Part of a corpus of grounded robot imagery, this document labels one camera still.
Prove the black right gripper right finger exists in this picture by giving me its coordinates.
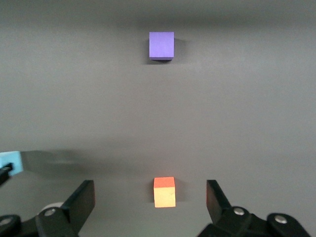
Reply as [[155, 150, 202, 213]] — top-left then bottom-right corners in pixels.
[[198, 179, 311, 237]]

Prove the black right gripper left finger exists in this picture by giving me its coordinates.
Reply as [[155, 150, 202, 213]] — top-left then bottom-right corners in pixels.
[[0, 180, 96, 237]]

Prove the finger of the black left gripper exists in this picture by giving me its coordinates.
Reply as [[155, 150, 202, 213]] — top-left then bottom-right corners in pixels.
[[0, 162, 14, 186]]

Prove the light blue cube block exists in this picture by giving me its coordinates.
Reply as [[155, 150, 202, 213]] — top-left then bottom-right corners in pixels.
[[0, 151, 24, 177]]

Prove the orange cube block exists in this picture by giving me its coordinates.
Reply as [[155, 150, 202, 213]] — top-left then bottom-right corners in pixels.
[[153, 176, 176, 208]]

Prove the purple cube block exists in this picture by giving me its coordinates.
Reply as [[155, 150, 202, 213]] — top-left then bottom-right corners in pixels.
[[149, 31, 175, 61]]

